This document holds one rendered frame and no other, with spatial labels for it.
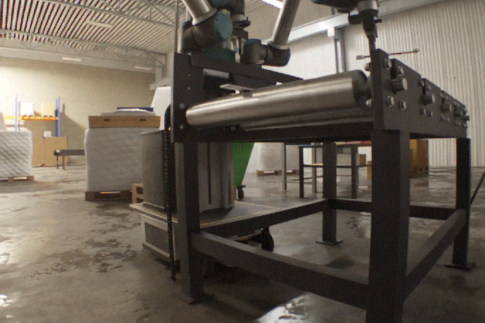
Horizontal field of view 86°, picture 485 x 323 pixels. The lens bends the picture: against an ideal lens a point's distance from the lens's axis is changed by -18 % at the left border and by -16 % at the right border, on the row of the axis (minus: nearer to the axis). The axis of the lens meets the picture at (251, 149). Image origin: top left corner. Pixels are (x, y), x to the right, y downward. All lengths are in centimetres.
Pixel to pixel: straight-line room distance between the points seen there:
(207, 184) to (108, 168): 301
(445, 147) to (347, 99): 1081
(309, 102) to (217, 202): 133
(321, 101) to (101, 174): 426
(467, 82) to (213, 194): 1043
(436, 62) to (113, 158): 1050
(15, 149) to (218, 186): 764
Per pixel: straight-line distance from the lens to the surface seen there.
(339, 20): 1330
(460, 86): 1165
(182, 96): 144
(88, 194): 491
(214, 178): 205
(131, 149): 480
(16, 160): 923
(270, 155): 851
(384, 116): 75
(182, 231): 147
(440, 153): 1164
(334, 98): 84
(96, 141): 486
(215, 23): 164
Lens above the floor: 70
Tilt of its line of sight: level
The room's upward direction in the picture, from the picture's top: 1 degrees counter-clockwise
